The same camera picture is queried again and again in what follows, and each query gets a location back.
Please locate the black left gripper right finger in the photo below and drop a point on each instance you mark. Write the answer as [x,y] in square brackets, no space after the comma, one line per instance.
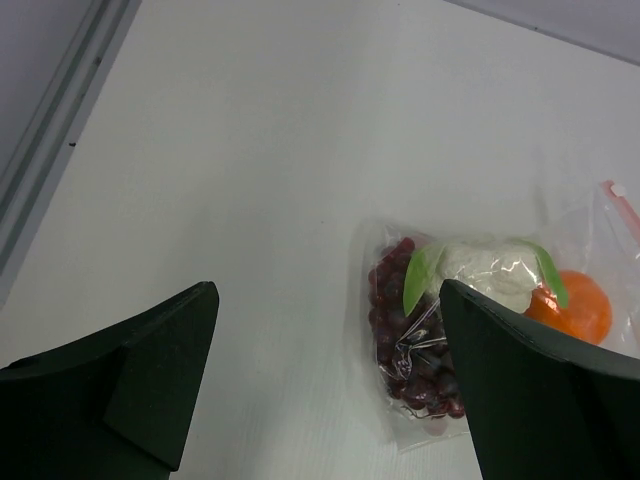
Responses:
[539,403]

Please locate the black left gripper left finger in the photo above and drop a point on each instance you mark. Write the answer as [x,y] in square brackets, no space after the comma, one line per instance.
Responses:
[116,404]

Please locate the fake orange persimmon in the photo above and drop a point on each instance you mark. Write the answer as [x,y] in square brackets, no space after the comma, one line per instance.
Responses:
[588,315]

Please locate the fake white cauliflower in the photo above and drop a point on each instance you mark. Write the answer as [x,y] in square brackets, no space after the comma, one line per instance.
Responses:
[506,271]

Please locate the clear zip top bag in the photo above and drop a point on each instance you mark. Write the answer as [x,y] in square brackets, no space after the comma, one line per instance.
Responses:
[599,237]

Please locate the fake red grape bunch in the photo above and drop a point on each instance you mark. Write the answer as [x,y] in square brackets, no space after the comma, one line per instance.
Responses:
[410,349]

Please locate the aluminium frame rail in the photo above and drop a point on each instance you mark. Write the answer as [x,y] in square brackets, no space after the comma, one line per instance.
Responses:
[55,58]

